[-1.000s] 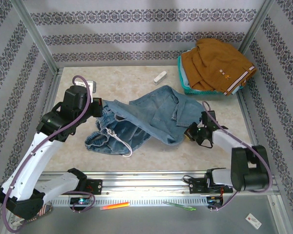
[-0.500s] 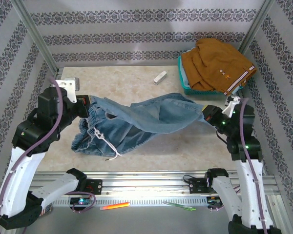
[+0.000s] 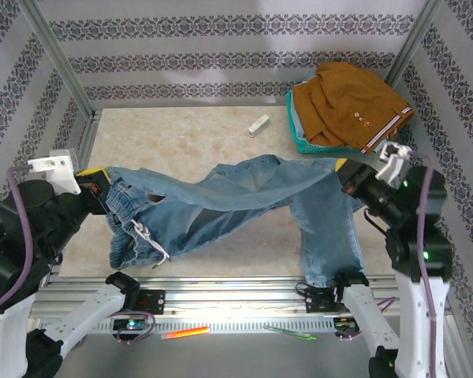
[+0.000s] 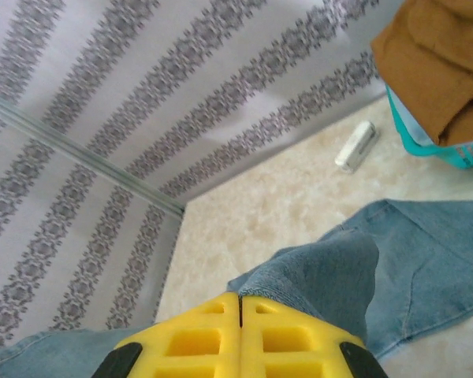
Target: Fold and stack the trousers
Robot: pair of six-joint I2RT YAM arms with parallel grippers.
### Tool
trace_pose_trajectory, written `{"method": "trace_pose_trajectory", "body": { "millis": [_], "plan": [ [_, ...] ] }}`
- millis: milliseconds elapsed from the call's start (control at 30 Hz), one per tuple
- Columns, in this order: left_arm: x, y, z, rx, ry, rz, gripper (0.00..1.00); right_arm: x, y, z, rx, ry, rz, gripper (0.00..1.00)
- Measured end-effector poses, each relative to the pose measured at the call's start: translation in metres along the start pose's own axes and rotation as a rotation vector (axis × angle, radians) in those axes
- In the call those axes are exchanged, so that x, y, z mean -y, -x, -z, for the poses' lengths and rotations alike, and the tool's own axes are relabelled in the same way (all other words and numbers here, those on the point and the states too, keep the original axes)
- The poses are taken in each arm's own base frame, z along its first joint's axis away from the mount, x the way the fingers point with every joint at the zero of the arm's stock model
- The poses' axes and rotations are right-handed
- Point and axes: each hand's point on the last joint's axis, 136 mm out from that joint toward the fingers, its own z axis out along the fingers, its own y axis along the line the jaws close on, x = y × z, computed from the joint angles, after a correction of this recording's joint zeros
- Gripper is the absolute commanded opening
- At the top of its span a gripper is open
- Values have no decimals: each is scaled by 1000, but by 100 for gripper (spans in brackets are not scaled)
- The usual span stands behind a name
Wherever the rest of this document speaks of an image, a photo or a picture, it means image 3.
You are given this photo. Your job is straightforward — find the orange marker pen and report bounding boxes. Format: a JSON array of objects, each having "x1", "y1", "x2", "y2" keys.
[{"x1": 161, "y1": 326, "x2": 211, "y2": 341}]

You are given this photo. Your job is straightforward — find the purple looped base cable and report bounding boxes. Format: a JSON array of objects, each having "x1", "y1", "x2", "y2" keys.
[
  {"x1": 336, "y1": 297, "x2": 397, "y2": 342},
  {"x1": 106, "y1": 310, "x2": 158, "y2": 346}
]

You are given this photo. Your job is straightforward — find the aluminium front rail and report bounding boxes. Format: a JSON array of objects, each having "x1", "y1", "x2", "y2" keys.
[{"x1": 31, "y1": 274, "x2": 399, "y2": 317}]

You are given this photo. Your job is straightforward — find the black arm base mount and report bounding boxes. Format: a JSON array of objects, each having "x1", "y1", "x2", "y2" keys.
[
  {"x1": 304, "y1": 287, "x2": 338, "y2": 315},
  {"x1": 139, "y1": 289, "x2": 166, "y2": 315}
]

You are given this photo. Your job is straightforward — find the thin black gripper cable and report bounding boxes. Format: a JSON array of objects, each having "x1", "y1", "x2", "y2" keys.
[{"x1": 363, "y1": 207, "x2": 388, "y2": 238}]

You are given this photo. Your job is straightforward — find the light blue folded garment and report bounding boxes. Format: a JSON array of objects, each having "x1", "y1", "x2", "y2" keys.
[{"x1": 290, "y1": 105, "x2": 313, "y2": 143}]

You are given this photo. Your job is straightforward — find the small circuit board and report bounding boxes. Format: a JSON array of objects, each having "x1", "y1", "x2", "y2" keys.
[{"x1": 113, "y1": 318, "x2": 147, "y2": 332}]

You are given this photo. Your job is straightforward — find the orange brown shirt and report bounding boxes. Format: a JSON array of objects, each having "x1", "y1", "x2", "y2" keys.
[{"x1": 291, "y1": 61, "x2": 415, "y2": 155}]

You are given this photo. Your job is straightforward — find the light blue denim jeans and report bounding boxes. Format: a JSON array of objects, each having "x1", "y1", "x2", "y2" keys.
[{"x1": 104, "y1": 154, "x2": 366, "y2": 291}]

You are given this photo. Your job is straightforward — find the aluminium frame post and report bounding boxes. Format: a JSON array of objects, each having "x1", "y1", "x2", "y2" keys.
[
  {"x1": 15, "y1": 0, "x2": 103, "y2": 123},
  {"x1": 382, "y1": 0, "x2": 446, "y2": 86}
]

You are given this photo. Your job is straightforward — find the small white plastic block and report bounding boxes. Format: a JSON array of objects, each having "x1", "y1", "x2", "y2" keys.
[{"x1": 248, "y1": 114, "x2": 270, "y2": 138}]

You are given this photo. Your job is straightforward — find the slotted grey cable duct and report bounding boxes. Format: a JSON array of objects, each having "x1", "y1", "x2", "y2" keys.
[{"x1": 39, "y1": 317, "x2": 340, "y2": 332}]

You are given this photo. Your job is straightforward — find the teal plastic basket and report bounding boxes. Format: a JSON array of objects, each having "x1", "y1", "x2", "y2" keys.
[{"x1": 286, "y1": 90, "x2": 379, "y2": 156}]

